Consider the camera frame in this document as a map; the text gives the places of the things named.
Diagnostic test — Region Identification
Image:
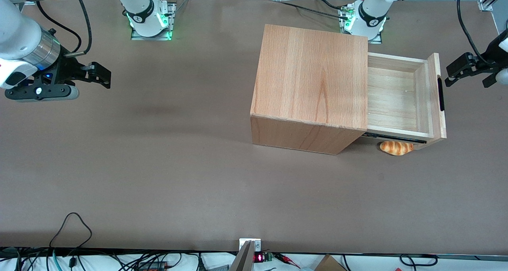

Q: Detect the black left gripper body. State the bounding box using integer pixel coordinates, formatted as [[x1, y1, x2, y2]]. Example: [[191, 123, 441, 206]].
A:
[[472, 30, 508, 88]]

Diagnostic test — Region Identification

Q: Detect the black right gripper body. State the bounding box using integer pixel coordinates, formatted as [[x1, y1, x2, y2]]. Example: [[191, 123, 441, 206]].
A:
[[30, 57, 94, 87]]

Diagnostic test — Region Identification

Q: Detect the wooden drawer with light interior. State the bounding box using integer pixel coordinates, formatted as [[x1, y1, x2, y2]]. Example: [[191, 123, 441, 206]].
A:
[[362, 52, 447, 150]]

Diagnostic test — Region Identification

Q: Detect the wooden drawer cabinet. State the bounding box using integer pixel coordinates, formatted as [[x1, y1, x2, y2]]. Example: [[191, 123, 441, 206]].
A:
[[250, 24, 369, 156]]

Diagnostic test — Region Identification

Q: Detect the orange toy bread loaf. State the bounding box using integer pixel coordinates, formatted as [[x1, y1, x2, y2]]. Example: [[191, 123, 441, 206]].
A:
[[380, 141, 414, 156]]

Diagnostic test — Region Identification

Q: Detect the brown cardboard box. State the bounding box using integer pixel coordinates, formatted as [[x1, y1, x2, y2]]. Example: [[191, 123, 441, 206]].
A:
[[315, 254, 346, 271]]

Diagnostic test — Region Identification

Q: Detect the wooden board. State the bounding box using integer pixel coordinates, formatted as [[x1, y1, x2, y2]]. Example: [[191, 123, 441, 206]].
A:
[[228, 240, 255, 271]]

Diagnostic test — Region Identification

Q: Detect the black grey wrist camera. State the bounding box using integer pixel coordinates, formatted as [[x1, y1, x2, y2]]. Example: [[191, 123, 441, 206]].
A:
[[5, 84, 80, 102]]

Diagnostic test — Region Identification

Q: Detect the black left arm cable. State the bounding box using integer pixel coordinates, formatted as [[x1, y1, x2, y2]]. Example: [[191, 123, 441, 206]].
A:
[[456, 0, 493, 67]]

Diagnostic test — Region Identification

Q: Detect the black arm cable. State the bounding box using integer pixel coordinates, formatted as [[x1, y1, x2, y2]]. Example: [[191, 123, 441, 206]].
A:
[[36, 0, 92, 58], [456, 0, 493, 67]]

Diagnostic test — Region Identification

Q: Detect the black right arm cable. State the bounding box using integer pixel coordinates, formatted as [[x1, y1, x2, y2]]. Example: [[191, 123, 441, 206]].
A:
[[36, 0, 92, 58]]

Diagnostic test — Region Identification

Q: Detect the black drawer slide rail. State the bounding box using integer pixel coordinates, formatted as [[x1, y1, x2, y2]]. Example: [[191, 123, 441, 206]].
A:
[[362, 132, 427, 144]]

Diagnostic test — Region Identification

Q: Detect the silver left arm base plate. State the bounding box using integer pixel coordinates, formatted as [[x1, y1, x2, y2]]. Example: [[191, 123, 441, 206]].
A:
[[339, 5, 384, 44]]

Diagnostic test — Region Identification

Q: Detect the looped black cable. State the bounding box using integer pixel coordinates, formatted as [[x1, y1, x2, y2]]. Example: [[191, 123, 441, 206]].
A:
[[49, 212, 93, 248]]

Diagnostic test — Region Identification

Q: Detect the thin black table cable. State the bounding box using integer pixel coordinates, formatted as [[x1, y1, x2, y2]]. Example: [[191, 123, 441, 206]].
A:
[[276, 0, 352, 21]]

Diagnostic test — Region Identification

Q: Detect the tangled black cable bundle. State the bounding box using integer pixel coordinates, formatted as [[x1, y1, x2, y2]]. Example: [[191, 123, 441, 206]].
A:
[[0, 247, 207, 271]]

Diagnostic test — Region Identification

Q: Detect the black coiled floor cable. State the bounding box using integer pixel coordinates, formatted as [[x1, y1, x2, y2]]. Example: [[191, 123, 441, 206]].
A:
[[399, 254, 439, 268]]

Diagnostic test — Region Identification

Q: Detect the small metal table bracket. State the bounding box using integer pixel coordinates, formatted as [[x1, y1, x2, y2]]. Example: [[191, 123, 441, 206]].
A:
[[239, 238, 262, 252]]

